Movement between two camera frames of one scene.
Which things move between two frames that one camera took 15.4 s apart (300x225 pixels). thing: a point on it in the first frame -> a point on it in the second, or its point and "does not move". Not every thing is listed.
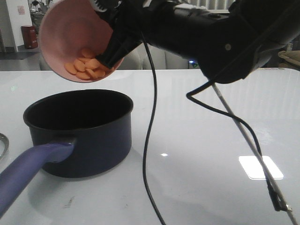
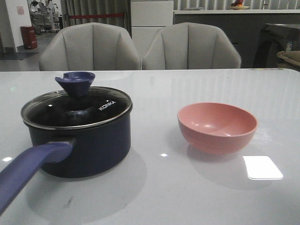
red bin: x=30 y=36 does not move
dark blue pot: x=75 y=134 does not move
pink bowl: x=71 y=33 -> x=216 y=128
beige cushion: x=294 y=56 does not move
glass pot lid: x=4 y=145 -> x=78 y=105
